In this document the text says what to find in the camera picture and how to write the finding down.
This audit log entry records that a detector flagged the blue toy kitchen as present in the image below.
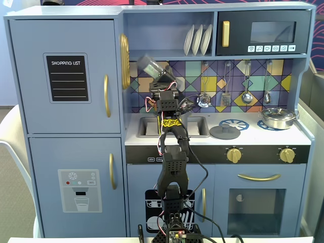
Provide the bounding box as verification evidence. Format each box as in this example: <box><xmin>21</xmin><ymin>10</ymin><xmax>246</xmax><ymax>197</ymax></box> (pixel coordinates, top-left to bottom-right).
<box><xmin>4</xmin><ymin>2</ymin><xmax>317</xmax><ymax>238</ymax></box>

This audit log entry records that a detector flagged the gray pot lid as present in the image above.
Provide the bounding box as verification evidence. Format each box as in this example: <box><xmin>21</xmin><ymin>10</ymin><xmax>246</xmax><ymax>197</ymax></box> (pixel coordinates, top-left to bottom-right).
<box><xmin>209</xmin><ymin>125</ymin><xmax>241</xmax><ymax>140</ymax></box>

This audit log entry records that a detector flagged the gold fridge door handle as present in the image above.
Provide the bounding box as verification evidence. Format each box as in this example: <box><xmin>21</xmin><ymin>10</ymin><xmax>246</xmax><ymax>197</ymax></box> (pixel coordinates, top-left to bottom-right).
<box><xmin>103</xmin><ymin>74</ymin><xmax>111</xmax><ymax>118</ymax></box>

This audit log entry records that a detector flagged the steel spatula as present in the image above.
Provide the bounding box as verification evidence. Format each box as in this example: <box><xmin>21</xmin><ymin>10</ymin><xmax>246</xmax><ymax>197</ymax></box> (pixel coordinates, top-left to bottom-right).
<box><xmin>220</xmin><ymin>62</ymin><xmax>232</xmax><ymax>107</ymax></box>

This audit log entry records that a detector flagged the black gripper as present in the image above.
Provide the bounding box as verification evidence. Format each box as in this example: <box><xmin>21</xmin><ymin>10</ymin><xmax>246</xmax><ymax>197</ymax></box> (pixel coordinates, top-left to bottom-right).
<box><xmin>149</xmin><ymin>65</ymin><xmax>180</xmax><ymax>101</ymax></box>

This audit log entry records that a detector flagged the steel pot with lid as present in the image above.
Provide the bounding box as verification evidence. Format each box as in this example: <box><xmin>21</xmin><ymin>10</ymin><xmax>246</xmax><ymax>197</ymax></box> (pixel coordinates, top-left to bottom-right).
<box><xmin>260</xmin><ymin>107</ymin><xmax>299</xmax><ymax>130</ymax></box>

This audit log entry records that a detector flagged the black power cable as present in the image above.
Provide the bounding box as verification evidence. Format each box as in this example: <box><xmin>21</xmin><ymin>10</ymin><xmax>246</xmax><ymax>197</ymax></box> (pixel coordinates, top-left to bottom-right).
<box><xmin>229</xmin><ymin>233</ymin><xmax>245</xmax><ymax>243</ymax></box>

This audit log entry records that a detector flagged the black USB cable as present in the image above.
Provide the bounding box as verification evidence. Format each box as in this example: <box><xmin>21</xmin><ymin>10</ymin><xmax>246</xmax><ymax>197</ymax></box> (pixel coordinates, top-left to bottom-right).
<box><xmin>177</xmin><ymin>111</ymin><xmax>227</xmax><ymax>243</ymax></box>

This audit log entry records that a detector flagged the white plastic chair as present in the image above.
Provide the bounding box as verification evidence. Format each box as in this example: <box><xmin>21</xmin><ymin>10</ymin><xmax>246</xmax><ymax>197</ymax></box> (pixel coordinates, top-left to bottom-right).
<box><xmin>0</xmin><ymin>104</ymin><xmax>43</xmax><ymax>238</ymax></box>

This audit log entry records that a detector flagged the gold freezer door handle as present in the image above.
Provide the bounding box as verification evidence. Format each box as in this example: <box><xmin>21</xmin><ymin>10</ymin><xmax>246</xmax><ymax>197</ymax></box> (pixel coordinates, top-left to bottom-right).
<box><xmin>109</xmin><ymin>153</ymin><xmax>117</xmax><ymax>190</ymax></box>

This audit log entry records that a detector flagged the steel slotted spoon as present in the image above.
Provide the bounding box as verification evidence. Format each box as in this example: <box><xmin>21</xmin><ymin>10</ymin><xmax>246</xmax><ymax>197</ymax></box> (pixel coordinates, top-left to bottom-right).
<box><xmin>197</xmin><ymin>62</ymin><xmax>212</xmax><ymax>108</ymax></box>

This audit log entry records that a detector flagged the steel ladle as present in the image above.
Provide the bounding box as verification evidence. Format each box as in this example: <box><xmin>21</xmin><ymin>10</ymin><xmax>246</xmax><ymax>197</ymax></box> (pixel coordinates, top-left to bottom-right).
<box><xmin>240</xmin><ymin>60</ymin><xmax>254</xmax><ymax>104</ymax></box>

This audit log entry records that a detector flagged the gold dishwasher door handle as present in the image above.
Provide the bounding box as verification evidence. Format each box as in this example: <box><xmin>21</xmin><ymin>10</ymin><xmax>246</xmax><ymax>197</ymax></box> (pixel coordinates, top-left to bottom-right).
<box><xmin>201</xmin><ymin>187</ymin><xmax>207</xmax><ymax>216</ymax></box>

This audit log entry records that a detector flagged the white toy plate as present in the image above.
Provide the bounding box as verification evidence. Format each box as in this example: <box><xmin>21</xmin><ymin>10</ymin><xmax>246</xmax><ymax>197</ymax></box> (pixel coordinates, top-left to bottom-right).
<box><xmin>191</xmin><ymin>24</ymin><xmax>204</xmax><ymax>56</ymax></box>
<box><xmin>200</xmin><ymin>24</ymin><xmax>213</xmax><ymax>56</ymax></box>
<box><xmin>183</xmin><ymin>24</ymin><xmax>195</xmax><ymax>56</ymax></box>

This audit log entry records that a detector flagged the motor controller board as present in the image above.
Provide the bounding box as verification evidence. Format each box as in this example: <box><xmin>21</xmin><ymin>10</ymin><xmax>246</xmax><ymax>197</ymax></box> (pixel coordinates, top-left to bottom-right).
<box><xmin>167</xmin><ymin>229</ymin><xmax>188</xmax><ymax>242</ymax></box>

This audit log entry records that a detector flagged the gold oven door handle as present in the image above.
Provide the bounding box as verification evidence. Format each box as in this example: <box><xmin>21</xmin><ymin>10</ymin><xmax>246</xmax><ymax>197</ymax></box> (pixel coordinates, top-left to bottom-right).
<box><xmin>237</xmin><ymin>173</ymin><xmax>281</xmax><ymax>182</ymax></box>

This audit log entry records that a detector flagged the gold microwave door handle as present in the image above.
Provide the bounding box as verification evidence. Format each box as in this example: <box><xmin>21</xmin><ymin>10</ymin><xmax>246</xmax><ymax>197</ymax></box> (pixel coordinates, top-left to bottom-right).
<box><xmin>222</xmin><ymin>20</ymin><xmax>230</xmax><ymax>48</ymax></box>

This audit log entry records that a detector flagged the gold stove knob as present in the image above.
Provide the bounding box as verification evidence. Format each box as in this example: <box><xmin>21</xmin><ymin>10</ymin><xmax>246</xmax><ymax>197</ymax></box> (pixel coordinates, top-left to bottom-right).
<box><xmin>279</xmin><ymin>148</ymin><xmax>296</xmax><ymax>164</ymax></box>
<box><xmin>226</xmin><ymin>148</ymin><xmax>242</xmax><ymax>164</ymax></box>

